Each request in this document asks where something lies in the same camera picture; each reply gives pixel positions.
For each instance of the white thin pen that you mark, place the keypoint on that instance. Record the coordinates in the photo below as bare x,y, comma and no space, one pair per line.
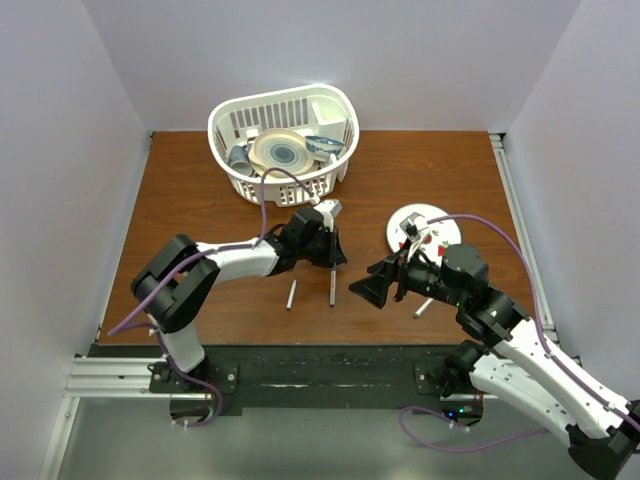
291,295

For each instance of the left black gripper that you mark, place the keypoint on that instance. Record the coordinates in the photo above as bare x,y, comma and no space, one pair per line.
333,252

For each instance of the white green-tip pen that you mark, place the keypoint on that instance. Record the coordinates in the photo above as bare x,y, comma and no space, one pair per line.
422,309

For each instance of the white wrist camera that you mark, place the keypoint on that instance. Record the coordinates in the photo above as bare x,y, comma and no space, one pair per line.
329,209
416,229

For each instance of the beige blue-centred plate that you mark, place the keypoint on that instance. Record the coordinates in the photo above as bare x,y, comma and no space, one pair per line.
281,148

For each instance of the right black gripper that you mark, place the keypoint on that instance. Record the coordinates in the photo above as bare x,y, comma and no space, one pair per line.
374,288

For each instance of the blue patterned white bowl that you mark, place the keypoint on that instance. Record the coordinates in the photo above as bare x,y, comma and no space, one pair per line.
322,148

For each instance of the watermelon pattern round plate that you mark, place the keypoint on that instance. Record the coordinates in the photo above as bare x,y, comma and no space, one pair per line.
440,235

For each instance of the grey-white mug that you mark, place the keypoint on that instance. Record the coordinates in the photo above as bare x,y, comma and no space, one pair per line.
238,160

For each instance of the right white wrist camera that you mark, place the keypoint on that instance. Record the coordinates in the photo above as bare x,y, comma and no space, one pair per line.
416,229

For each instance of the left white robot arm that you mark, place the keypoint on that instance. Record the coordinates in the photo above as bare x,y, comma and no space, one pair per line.
173,286

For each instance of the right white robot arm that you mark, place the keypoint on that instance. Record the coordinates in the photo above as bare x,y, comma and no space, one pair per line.
490,317

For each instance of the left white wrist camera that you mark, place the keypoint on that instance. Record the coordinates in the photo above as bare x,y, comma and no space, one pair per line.
329,209

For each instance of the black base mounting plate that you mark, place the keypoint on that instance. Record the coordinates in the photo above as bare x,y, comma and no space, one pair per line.
338,377

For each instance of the white plastic dish basket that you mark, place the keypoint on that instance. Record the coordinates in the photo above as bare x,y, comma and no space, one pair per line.
315,109

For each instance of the aluminium frame rail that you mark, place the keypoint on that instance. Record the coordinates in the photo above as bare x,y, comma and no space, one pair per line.
525,240

